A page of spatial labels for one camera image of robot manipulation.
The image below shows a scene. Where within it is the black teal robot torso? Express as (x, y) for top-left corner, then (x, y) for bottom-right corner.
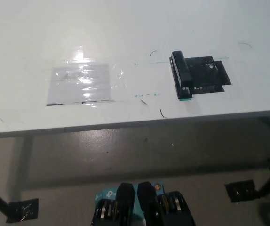
(89, 181), (196, 226)

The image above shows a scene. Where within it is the clear plastic sheet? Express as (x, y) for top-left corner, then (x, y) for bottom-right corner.
(46, 63), (112, 106)

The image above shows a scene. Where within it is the clear plastic tape film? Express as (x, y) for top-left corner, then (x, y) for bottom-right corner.
(40, 44), (126, 109)

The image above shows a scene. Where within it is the black desktop stapler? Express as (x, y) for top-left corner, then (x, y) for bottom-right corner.
(169, 50), (194, 99)

